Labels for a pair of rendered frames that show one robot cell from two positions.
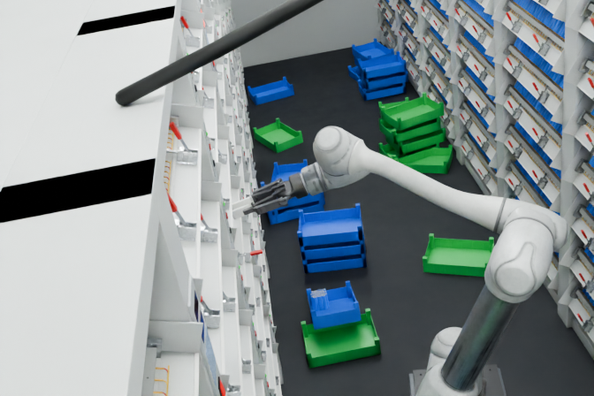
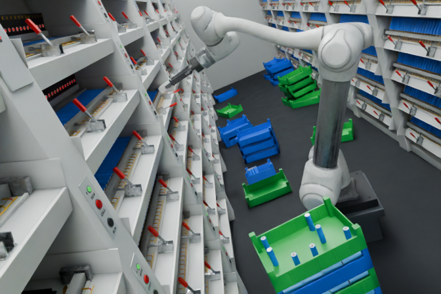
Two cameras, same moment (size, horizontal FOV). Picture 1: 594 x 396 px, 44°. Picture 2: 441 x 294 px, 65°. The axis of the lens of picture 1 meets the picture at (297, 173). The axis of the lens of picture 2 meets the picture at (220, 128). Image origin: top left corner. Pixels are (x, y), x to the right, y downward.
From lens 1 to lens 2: 0.92 m
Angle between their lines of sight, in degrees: 12
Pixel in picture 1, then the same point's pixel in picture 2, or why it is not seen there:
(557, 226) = (363, 27)
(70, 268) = not seen: outside the picture
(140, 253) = not seen: outside the picture
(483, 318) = (326, 103)
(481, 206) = (309, 34)
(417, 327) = not seen: hidden behind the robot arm
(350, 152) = (213, 18)
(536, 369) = (393, 177)
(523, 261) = (338, 38)
